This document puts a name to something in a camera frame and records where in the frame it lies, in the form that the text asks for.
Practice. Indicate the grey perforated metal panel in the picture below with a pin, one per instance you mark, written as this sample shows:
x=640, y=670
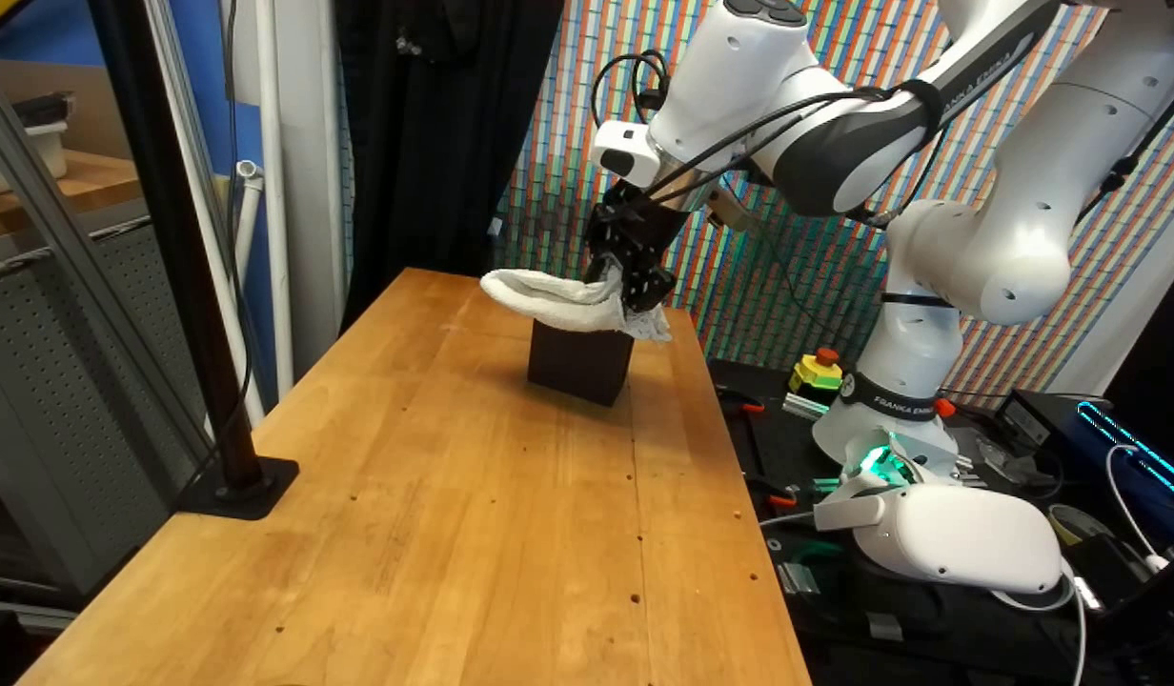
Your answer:
x=55, y=382

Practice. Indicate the olive wrist camera block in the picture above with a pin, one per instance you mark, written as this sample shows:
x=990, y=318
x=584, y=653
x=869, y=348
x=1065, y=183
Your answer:
x=737, y=210

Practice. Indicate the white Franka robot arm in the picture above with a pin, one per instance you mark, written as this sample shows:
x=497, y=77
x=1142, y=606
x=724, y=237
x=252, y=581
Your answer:
x=994, y=193

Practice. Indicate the black perforated box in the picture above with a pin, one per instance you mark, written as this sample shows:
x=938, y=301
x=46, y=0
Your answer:
x=576, y=363

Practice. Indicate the yellow red emergency stop button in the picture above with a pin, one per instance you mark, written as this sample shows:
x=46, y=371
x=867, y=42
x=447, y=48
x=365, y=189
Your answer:
x=818, y=371

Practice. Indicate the blue crate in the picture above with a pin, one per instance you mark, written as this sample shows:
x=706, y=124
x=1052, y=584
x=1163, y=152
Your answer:
x=1142, y=468

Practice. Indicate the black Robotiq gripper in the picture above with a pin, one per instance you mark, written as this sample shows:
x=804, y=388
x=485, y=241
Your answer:
x=639, y=231

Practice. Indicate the black pole stand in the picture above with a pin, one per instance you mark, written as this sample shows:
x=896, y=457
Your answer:
x=179, y=254

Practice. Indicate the wooden shelf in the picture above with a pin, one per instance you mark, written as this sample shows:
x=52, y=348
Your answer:
x=67, y=193

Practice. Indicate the colourful patterned backdrop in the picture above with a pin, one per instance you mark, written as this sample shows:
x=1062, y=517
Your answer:
x=549, y=193

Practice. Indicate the white VR headset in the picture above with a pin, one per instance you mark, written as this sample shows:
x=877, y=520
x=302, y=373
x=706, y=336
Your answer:
x=961, y=536

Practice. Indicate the black curtain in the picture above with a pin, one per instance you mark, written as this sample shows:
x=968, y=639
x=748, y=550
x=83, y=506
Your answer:
x=435, y=139

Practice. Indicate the white cloth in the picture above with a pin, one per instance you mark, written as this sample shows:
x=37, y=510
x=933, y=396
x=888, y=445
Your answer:
x=549, y=297

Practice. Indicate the teal white small device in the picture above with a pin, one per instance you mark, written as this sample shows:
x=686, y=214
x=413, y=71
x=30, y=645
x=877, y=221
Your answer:
x=884, y=463

